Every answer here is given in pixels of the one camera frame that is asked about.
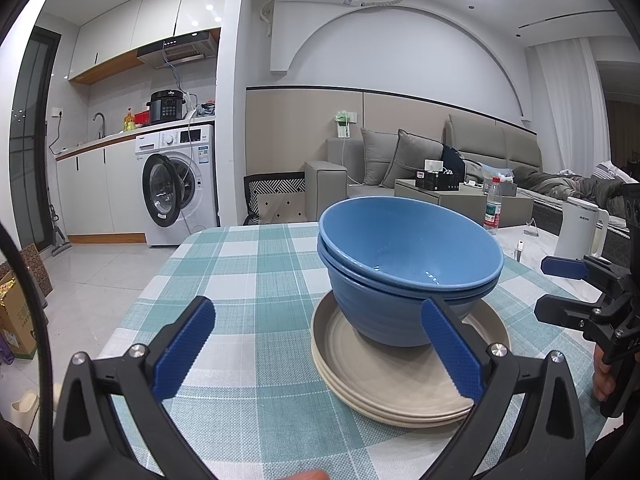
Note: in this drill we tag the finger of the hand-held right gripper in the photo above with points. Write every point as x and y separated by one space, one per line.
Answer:
565 267
565 312

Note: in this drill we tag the grey blanket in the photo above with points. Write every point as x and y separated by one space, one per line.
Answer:
560 182

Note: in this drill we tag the teal checked tablecloth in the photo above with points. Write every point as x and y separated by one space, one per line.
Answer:
240 270

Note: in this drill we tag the black pressure cooker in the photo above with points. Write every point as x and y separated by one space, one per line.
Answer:
166 107

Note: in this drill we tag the white box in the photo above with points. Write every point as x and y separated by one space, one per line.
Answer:
432 166

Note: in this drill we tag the white curtain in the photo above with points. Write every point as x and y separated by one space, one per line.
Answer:
565 105

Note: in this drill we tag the kitchen faucet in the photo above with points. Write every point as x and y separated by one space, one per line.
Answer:
100 122

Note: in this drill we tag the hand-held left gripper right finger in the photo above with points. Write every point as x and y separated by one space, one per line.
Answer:
450 350

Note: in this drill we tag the grey side cabinet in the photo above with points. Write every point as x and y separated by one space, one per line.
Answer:
460 205

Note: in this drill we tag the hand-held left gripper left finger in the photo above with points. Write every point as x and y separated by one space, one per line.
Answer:
185 345

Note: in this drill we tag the red container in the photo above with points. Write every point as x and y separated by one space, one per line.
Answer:
142 118

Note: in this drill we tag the range hood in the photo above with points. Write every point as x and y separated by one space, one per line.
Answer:
180 52

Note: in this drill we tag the white upper cabinets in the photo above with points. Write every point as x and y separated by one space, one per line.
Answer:
140 25

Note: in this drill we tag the upright floor cleaner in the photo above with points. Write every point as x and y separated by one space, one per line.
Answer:
59 230

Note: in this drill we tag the cream slipper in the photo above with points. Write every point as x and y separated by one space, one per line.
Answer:
25 402

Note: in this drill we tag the person's right hand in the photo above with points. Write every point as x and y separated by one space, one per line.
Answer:
602 382

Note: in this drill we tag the person's left hand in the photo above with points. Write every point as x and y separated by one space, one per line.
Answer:
310 475

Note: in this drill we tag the green white wall device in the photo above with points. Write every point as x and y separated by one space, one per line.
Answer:
342 125

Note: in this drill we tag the grey cushion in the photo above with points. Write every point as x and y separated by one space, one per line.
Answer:
377 157
415 160

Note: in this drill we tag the black box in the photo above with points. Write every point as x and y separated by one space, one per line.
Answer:
437 182

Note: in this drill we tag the brown patterned box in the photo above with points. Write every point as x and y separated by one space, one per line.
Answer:
37 270

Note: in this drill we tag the cardboard box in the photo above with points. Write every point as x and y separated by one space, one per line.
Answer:
17 320

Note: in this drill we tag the white washing machine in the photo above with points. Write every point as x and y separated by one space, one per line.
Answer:
195 185

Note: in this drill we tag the white kitchen base cabinet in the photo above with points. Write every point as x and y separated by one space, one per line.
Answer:
95 190

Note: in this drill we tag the grey sofa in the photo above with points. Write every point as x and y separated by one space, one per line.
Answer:
325 185

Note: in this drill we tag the clear water bottle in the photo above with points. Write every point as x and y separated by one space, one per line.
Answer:
492 210

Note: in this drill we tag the dark jacket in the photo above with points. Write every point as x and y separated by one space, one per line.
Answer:
452 162

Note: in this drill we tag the yellow oil bottle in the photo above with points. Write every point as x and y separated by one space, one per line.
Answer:
129 121

